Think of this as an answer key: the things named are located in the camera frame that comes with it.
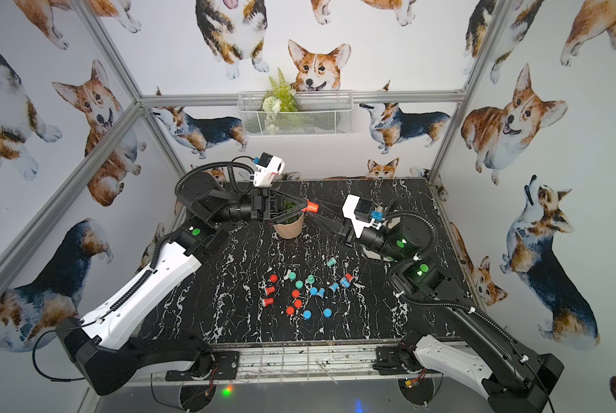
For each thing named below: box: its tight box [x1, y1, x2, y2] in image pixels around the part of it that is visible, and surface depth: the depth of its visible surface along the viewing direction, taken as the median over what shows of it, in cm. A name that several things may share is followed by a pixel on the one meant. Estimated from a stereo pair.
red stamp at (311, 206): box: [301, 200, 320, 213], surface depth 52 cm
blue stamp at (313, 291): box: [309, 286, 327, 299], surface depth 89 cm
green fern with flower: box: [259, 67, 299, 114], surface depth 84 cm
